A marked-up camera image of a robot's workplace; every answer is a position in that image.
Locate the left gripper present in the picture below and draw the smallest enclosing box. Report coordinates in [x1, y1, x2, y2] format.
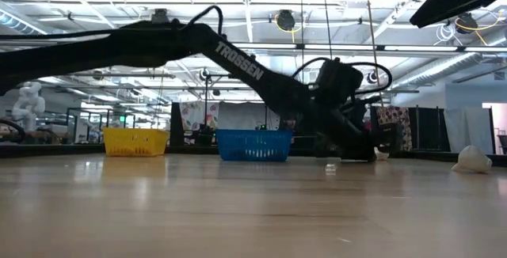
[312, 99, 402, 163]

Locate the brown patterned cloth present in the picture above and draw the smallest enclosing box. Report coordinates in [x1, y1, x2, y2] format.
[375, 105, 414, 153]

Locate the black folding screen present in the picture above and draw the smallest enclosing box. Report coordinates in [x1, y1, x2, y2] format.
[407, 107, 452, 153]

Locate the white curtain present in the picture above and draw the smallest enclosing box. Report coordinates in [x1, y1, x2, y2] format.
[442, 106, 495, 156]

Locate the long LED light bar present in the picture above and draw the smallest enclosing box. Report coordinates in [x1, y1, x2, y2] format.
[231, 42, 507, 52]

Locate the blue plastic basket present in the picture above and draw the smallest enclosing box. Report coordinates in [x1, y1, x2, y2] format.
[216, 128, 294, 162]

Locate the white round column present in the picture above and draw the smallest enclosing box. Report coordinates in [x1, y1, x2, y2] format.
[268, 56, 299, 78]

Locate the floral patterned cloth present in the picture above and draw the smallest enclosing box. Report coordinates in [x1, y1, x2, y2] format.
[178, 101, 220, 133]

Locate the narrow black panel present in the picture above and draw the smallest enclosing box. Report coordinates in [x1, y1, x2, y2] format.
[170, 102, 185, 149]

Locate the yellow plastic basket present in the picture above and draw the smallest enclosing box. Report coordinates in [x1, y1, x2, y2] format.
[102, 127, 170, 158]

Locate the white humanoid robot figure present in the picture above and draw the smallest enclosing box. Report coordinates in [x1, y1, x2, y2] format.
[10, 82, 47, 132]

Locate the black ceiling cable reel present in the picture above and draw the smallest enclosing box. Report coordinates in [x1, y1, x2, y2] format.
[454, 11, 479, 34]
[275, 9, 296, 33]
[150, 8, 170, 25]

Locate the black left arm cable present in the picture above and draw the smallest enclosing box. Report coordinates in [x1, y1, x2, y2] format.
[292, 56, 394, 97]

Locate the yellow hanging cable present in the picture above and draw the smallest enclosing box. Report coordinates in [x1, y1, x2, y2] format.
[363, 0, 386, 108]

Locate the black hanging cable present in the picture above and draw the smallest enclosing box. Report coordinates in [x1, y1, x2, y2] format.
[318, 0, 338, 65]

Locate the black metal gantry frame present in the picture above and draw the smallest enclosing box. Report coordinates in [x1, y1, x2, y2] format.
[203, 73, 269, 148]

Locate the black shelf frame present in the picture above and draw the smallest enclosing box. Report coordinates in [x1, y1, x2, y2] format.
[65, 107, 138, 145]

